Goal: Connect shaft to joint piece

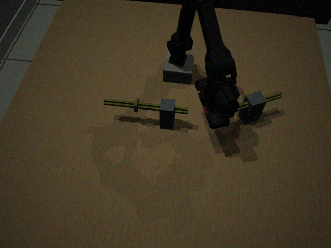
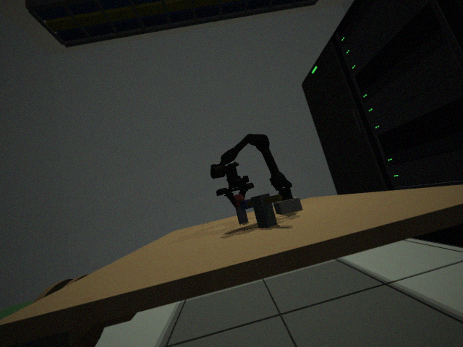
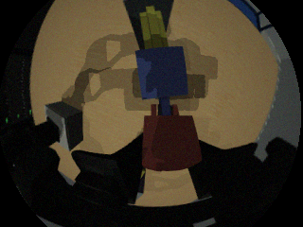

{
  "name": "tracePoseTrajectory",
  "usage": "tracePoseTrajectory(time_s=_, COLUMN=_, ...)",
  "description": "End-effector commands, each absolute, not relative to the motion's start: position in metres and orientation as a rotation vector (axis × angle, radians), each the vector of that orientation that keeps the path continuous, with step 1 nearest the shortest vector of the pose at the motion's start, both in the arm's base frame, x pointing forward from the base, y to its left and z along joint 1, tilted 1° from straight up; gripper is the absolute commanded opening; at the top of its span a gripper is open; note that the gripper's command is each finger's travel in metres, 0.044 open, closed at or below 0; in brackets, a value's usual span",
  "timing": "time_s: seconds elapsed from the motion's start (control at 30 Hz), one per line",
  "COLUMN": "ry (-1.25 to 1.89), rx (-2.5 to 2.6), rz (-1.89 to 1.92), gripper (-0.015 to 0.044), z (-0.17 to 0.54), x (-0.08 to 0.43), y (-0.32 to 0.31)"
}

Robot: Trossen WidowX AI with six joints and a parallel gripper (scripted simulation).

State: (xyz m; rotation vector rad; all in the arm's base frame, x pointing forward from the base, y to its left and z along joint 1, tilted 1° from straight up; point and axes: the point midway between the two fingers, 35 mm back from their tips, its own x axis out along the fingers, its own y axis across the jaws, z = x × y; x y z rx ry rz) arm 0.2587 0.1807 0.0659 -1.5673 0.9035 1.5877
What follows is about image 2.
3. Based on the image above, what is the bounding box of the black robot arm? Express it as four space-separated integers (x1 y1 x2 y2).
211 134 293 201

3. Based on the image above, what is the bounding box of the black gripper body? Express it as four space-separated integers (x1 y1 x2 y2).
216 174 254 196

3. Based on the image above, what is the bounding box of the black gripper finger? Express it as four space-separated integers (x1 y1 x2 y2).
239 189 248 198
224 193 236 207

